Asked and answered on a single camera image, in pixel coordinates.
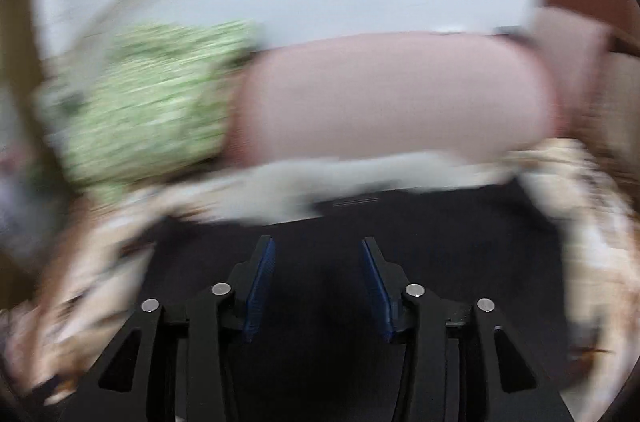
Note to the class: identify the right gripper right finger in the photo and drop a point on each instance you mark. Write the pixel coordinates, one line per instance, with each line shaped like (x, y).
(463, 362)

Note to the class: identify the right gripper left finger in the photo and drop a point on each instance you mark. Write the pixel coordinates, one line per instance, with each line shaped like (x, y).
(135, 377)

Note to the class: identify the black coat with fur collar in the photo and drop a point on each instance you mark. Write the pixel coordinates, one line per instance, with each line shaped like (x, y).
(318, 354)

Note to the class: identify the leaf-patterned plush blanket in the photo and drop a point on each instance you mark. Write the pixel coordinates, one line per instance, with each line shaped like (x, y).
(85, 292)

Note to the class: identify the green checkered folded quilt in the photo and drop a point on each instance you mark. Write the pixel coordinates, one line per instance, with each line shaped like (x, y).
(159, 102)

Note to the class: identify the pink quilted bolster pillow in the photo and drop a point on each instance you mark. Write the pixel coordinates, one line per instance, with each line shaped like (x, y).
(377, 94)

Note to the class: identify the pink and maroon cushion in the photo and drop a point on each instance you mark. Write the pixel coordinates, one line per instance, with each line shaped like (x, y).
(575, 39)

